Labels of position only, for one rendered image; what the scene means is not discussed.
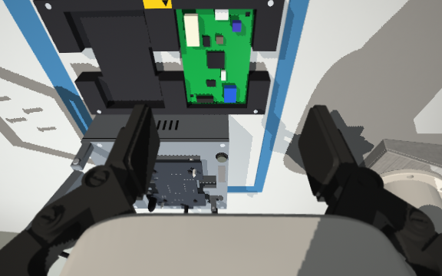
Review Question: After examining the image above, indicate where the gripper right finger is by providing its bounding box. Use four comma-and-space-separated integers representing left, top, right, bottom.
298, 105, 442, 276

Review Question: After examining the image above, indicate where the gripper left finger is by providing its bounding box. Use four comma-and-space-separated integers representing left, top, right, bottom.
0, 103, 160, 276

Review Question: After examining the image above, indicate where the green circuit board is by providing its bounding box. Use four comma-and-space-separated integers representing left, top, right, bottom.
176, 9, 255, 104

